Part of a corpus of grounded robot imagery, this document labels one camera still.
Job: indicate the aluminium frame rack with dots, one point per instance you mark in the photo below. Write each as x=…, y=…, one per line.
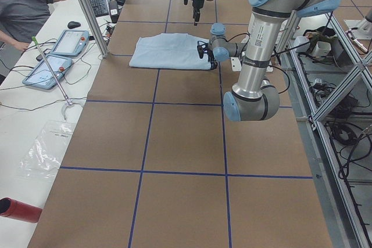
x=335, y=95

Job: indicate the blue teach pendant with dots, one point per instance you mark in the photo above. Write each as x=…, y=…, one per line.
x=71, y=43
x=40, y=77

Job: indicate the seated person grey shirt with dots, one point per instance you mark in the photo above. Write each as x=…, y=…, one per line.
x=22, y=20

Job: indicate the aluminium frame post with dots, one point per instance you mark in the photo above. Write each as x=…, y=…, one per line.
x=94, y=27

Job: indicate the lower blue teach pendant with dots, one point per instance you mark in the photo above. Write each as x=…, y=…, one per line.
x=40, y=77

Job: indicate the reach grabber stick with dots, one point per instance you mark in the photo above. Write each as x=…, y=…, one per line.
x=69, y=102

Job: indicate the black keyboard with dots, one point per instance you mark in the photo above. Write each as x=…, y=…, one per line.
x=99, y=7

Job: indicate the light blue button shirt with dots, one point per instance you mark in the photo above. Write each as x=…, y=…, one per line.
x=169, y=51

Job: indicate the red cylinder bottle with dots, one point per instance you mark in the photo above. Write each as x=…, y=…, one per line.
x=17, y=210

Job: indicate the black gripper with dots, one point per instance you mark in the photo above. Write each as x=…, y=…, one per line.
x=211, y=59
x=198, y=3

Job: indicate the clear plastic bag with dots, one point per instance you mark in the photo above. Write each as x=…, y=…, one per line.
x=44, y=157

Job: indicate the black computer mouse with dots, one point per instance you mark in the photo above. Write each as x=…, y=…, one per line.
x=73, y=24

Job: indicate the upper blue teach pendant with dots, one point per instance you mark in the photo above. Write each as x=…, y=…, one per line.
x=71, y=43

